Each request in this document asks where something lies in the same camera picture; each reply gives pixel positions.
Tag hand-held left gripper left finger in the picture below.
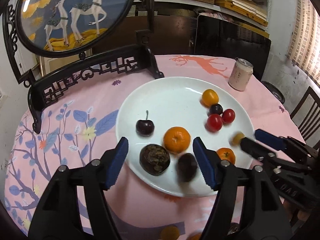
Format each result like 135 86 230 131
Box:
29 137 129 240

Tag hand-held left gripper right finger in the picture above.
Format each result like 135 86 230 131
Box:
192 137 293 240

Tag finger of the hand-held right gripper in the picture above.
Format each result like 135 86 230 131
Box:
240 137 310 173
254 129 319 167

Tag wrinkled dark brown fruit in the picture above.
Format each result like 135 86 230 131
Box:
139 144 171 176
176 152 199 183

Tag small tan longan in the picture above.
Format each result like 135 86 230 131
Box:
230 132 245 146

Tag small orange mandarin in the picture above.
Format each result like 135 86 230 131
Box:
216 147 236 165

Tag large orange mandarin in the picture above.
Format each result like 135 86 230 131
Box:
164 127 191 154

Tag red cherry tomato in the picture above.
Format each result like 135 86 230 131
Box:
206 114 223 132
222 109 236 124

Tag dark purple cherry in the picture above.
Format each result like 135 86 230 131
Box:
136 110 155 137

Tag dark purple cherry tomato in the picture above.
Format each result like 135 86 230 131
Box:
209 104 223 116

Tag yellow tomato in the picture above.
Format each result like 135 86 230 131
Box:
160 226 180 240
201 89 219 107

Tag white oval plate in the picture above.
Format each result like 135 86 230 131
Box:
115 77 254 198

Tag black wheel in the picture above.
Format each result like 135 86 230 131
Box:
262 81 285 104

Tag dark wooden chair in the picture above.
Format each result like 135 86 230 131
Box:
290 86 320 143

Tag pink drink can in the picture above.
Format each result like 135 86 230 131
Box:
228 58 254 91

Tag black flat panel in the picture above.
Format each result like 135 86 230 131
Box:
194 14 272 80

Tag brown wooden board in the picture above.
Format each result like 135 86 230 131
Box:
92 15 198 55

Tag round deer screen with stand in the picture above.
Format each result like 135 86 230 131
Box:
2 0 165 133

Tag beige wooden frame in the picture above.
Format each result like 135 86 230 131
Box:
37 51 93 78

